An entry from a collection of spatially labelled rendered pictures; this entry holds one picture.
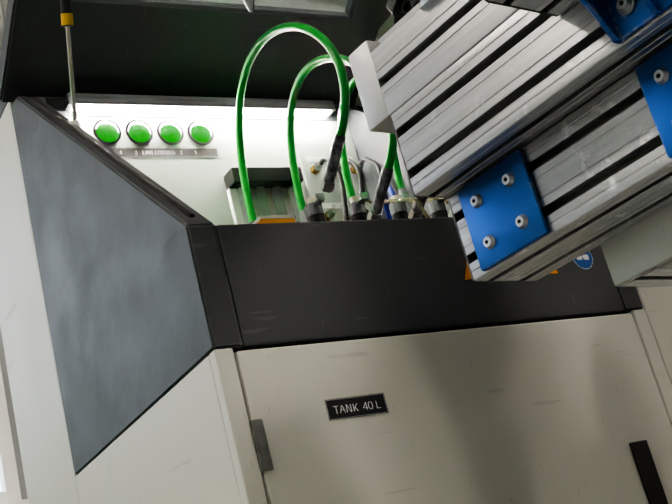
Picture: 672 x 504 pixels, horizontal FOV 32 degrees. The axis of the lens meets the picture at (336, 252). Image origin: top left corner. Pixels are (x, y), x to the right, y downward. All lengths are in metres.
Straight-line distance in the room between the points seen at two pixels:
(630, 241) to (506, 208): 0.12
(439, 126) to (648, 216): 0.21
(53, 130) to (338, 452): 0.77
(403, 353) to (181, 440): 0.30
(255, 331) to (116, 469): 0.40
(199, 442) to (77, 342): 0.45
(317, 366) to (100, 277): 0.42
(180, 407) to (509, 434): 0.42
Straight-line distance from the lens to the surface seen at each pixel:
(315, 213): 1.82
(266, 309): 1.41
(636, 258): 1.11
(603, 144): 1.03
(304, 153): 2.24
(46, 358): 1.97
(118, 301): 1.64
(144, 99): 2.12
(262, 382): 1.37
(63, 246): 1.86
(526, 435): 1.55
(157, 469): 1.56
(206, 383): 1.39
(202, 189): 2.11
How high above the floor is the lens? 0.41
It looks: 19 degrees up
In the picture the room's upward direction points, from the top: 15 degrees counter-clockwise
